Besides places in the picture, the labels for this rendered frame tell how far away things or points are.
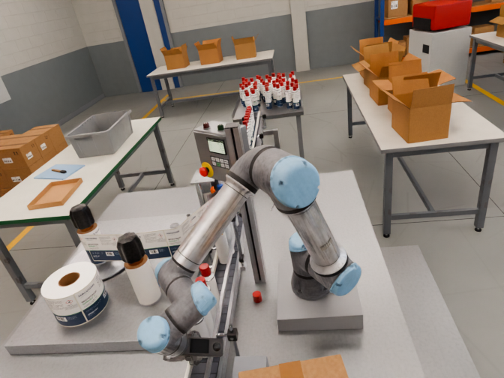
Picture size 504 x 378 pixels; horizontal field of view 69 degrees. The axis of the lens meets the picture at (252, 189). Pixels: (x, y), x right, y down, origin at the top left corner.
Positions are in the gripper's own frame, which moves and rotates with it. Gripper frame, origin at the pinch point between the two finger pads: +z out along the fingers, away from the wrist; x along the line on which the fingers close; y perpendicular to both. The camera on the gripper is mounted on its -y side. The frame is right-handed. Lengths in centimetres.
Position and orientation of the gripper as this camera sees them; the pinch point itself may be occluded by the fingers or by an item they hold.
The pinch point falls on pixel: (203, 351)
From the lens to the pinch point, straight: 124.5
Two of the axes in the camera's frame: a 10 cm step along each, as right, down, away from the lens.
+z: 1.7, 5.0, 8.5
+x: 0.1, 8.6, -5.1
